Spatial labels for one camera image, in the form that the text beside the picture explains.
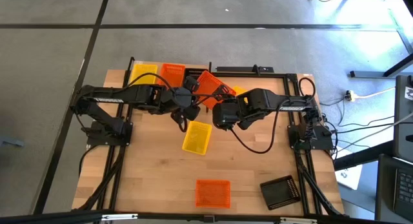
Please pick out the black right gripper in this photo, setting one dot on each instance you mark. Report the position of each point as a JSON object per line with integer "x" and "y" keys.
{"x": 226, "y": 116}

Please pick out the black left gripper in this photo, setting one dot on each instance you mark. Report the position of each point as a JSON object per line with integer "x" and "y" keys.
{"x": 184, "y": 98}

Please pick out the black slotted plastic basket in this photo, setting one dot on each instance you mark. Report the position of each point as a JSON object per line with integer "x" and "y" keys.
{"x": 280, "y": 192}
{"x": 195, "y": 72}

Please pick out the orange slotted plastic basket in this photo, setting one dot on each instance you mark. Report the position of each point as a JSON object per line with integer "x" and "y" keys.
{"x": 172, "y": 74}
{"x": 209, "y": 83}
{"x": 213, "y": 193}

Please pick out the yellow slotted plastic basket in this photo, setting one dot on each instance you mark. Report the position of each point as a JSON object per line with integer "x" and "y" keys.
{"x": 240, "y": 90}
{"x": 143, "y": 70}
{"x": 197, "y": 137}

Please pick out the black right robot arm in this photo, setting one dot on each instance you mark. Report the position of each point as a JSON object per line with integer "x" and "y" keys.
{"x": 290, "y": 106}

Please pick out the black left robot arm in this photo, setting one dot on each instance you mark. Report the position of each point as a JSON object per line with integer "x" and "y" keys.
{"x": 106, "y": 99}

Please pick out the white power strip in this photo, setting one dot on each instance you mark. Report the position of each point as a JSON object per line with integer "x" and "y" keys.
{"x": 349, "y": 95}

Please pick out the silver aluminium extrusion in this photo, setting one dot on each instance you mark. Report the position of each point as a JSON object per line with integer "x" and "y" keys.
{"x": 298, "y": 220}
{"x": 119, "y": 217}

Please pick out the grey floor foot bar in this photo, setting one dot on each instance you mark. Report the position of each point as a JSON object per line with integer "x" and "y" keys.
{"x": 371, "y": 74}

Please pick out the black desk leg bar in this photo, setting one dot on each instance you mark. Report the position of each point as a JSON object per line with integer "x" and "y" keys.
{"x": 361, "y": 156}

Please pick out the white paper sheet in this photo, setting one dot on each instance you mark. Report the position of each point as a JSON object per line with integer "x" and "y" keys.
{"x": 350, "y": 177}

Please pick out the dark grey operator desk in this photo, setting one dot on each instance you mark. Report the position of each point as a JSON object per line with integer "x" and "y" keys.
{"x": 385, "y": 191}

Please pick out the black keyboard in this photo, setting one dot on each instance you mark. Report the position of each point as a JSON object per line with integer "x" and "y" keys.
{"x": 405, "y": 187}

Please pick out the black aluminium rig frame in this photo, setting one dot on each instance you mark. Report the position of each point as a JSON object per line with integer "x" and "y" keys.
{"x": 305, "y": 172}

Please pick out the grey floor bracket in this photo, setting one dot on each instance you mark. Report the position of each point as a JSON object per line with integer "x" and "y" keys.
{"x": 11, "y": 141}

